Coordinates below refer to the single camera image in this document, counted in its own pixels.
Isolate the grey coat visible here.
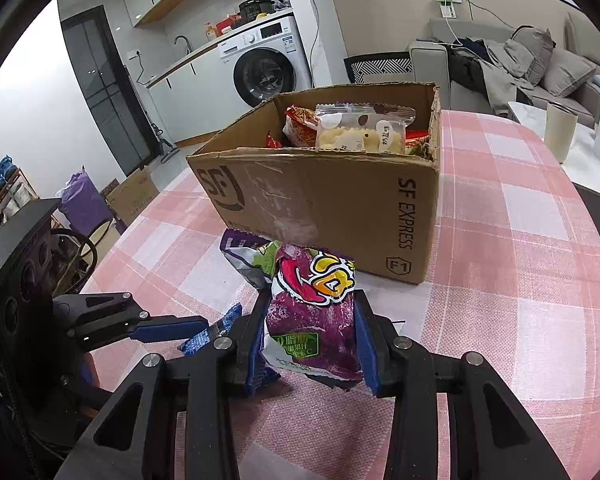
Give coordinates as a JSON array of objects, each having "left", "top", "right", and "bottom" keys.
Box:
[{"left": 480, "top": 40, "right": 536, "bottom": 116}]

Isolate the person's left hand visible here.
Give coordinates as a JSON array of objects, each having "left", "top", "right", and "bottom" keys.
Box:
[{"left": 80, "top": 354, "right": 102, "bottom": 389}]

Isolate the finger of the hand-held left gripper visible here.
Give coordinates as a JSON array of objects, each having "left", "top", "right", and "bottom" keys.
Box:
[{"left": 52, "top": 291, "right": 211, "bottom": 354}]

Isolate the white coffee table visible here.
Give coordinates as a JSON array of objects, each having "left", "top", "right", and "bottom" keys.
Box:
[{"left": 507, "top": 101, "right": 600, "bottom": 201}]

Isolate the white kitchen counter cabinet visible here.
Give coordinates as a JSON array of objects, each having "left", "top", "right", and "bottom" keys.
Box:
[{"left": 145, "top": 40, "right": 241, "bottom": 148}]

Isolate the off-white cup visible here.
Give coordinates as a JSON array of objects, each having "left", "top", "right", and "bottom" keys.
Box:
[{"left": 544, "top": 101, "right": 578, "bottom": 163}]

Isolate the orange red snack packet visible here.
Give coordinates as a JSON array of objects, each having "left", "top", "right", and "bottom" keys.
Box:
[{"left": 282, "top": 105, "right": 322, "bottom": 148}]

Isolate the grey pillow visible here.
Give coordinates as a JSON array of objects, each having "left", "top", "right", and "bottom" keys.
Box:
[
  {"left": 511, "top": 26, "right": 555, "bottom": 86},
  {"left": 542, "top": 47, "right": 597, "bottom": 98}
]

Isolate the wooden shoe rack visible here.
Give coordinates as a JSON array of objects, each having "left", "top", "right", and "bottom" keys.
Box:
[{"left": 0, "top": 157, "right": 41, "bottom": 251}]

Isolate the black white patterned chair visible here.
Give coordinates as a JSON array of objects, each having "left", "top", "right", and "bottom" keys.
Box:
[{"left": 344, "top": 54, "right": 413, "bottom": 85}]

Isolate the printed cardboard box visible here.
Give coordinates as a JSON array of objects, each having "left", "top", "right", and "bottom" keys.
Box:
[{"left": 186, "top": 82, "right": 442, "bottom": 286}]

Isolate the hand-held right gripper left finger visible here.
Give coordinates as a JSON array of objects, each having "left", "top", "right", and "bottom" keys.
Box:
[{"left": 55, "top": 287, "right": 283, "bottom": 480}]

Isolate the white charging cable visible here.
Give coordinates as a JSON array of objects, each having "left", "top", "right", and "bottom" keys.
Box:
[{"left": 442, "top": 12, "right": 463, "bottom": 51}]

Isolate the wooden chair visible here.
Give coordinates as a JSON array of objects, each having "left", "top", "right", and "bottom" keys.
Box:
[{"left": 50, "top": 225, "right": 123, "bottom": 296}]

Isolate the purple bag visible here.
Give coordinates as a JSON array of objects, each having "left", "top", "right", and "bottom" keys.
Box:
[{"left": 56, "top": 170, "right": 115, "bottom": 236}]

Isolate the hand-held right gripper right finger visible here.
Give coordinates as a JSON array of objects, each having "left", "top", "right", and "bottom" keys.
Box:
[{"left": 352, "top": 290, "right": 571, "bottom": 480}]

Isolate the plain cardboard box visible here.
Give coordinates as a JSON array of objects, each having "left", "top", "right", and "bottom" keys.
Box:
[{"left": 105, "top": 166, "right": 161, "bottom": 226}]

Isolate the black garment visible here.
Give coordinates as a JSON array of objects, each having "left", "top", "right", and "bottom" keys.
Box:
[{"left": 447, "top": 40, "right": 488, "bottom": 96}]

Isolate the stick vacuum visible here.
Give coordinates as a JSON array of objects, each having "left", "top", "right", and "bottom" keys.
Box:
[{"left": 147, "top": 120, "right": 181, "bottom": 163}]

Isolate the black rice cooker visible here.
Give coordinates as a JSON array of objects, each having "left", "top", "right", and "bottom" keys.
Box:
[{"left": 237, "top": 0, "right": 276, "bottom": 22}]

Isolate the pink plaid tablecloth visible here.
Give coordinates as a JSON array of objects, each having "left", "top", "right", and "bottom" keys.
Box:
[{"left": 77, "top": 109, "right": 600, "bottom": 480}]

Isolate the dark glass door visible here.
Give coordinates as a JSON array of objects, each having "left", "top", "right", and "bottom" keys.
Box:
[{"left": 60, "top": 5, "right": 161, "bottom": 176}]

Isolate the blue snack packet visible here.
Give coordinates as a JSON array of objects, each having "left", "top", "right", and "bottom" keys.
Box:
[{"left": 177, "top": 302, "right": 245, "bottom": 358}]

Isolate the purple snack packet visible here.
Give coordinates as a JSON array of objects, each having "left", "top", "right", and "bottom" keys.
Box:
[
  {"left": 220, "top": 228, "right": 283, "bottom": 291},
  {"left": 260, "top": 245, "right": 365, "bottom": 391}
]

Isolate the white washing machine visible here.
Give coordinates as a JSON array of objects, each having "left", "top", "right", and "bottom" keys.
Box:
[{"left": 219, "top": 16, "right": 313, "bottom": 108}]

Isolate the grey sofa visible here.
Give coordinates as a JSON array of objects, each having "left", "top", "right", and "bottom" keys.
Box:
[{"left": 409, "top": 17, "right": 600, "bottom": 128}]

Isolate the clear biscuit packet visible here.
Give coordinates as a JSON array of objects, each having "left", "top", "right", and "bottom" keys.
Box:
[{"left": 314, "top": 103, "right": 417, "bottom": 155}]

